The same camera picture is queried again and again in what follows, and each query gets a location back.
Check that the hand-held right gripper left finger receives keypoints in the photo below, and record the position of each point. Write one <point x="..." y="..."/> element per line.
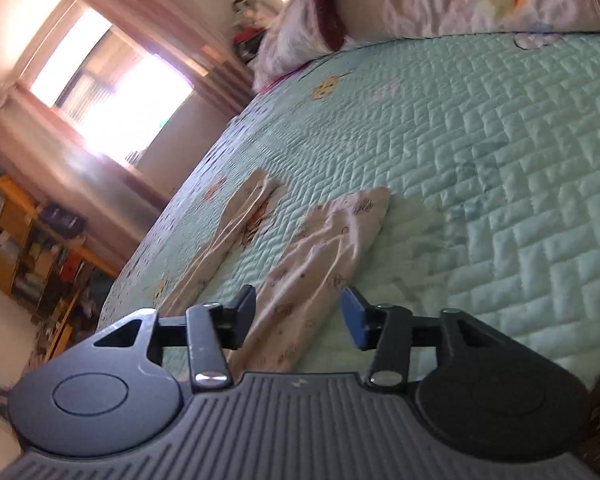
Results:
<point x="245" y="310"/>

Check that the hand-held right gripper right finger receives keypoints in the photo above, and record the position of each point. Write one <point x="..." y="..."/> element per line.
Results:
<point x="355" y="317"/>

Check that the cream printed pants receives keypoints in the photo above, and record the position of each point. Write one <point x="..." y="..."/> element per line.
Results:
<point x="320" y="250"/>

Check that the wooden desk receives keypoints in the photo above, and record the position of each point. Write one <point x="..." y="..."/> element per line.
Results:
<point x="65" y="320"/>

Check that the dark hanging bag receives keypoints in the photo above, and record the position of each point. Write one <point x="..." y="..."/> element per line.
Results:
<point x="62" y="220"/>

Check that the green quilted bee bedspread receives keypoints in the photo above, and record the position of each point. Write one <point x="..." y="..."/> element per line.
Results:
<point x="505" y="160"/>

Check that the pink curtain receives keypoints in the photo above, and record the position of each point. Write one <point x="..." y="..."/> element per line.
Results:
<point x="70" y="175"/>
<point x="180" y="25"/>

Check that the wooden bookshelf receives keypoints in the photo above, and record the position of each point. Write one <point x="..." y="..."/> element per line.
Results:
<point x="25" y="255"/>

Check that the window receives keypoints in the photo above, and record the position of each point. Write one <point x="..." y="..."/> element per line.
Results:
<point x="115" y="90"/>

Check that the pile of plastic bags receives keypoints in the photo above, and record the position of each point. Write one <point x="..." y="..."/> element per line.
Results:
<point x="252" y="30"/>

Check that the dark red cloth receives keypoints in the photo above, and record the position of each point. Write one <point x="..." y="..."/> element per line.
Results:
<point x="330" y="10"/>

